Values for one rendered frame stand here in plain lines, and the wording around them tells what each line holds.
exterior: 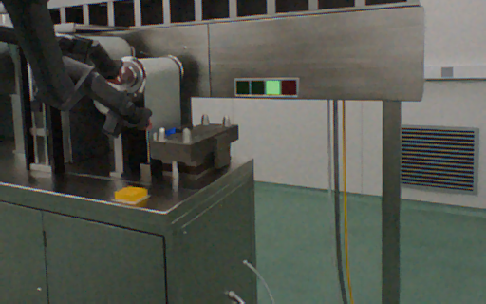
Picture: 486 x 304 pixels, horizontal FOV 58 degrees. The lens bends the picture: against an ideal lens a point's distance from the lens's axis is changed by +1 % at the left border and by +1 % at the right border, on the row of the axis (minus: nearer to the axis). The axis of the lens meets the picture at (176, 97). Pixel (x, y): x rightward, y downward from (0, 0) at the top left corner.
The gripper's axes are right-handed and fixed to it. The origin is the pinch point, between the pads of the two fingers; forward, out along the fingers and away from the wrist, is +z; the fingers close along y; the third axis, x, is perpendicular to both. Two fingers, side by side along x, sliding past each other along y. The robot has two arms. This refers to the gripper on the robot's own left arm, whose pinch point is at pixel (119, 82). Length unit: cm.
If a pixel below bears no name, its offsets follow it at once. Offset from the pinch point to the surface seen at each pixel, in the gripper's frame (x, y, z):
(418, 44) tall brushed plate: 30, 92, 14
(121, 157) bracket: -20.9, 0.8, 16.8
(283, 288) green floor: -28, 38, 156
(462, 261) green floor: 22, 130, 208
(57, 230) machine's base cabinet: -51, -10, 14
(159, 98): 3.3, 9.3, 14.1
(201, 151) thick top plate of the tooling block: -13.5, 29.6, 19.1
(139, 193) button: -36.7, 21.5, 2.9
